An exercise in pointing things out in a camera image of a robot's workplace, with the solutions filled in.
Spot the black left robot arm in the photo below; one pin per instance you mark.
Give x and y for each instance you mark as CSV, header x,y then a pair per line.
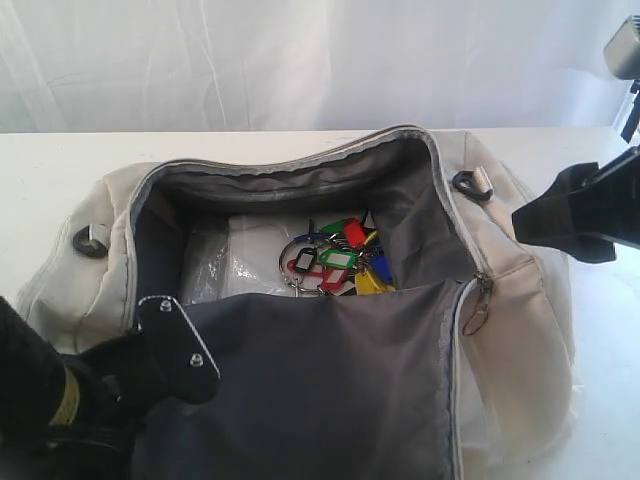
x,y
30,392

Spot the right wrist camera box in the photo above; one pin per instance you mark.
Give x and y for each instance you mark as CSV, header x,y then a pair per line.
x,y
621,53

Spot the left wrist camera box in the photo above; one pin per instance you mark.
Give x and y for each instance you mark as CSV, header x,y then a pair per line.
x,y
179,353

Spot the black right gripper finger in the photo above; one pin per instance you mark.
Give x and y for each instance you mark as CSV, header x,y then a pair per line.
x,y
568,181
556,232

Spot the dark stand at right edge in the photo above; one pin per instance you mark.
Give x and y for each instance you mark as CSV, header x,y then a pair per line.
x,y
633,118

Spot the clear plastic sheet in bag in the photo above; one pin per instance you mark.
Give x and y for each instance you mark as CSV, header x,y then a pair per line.
x,y
228,256

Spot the white backdrop curtain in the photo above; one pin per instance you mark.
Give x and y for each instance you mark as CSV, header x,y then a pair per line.
x,y
95,66

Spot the colourful key tag bunch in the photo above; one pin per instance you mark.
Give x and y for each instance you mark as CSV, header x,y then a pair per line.
x,y
344,257

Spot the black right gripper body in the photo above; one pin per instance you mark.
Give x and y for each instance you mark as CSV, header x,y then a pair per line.
x,y
607,205

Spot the beige duffel bag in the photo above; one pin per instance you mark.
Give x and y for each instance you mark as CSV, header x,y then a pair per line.
x,y
467,362

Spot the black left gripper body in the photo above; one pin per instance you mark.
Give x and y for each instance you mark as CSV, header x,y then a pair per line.
x,y
107,392

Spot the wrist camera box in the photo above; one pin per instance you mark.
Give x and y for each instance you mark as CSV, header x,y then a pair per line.
x,y
621,53
179,353

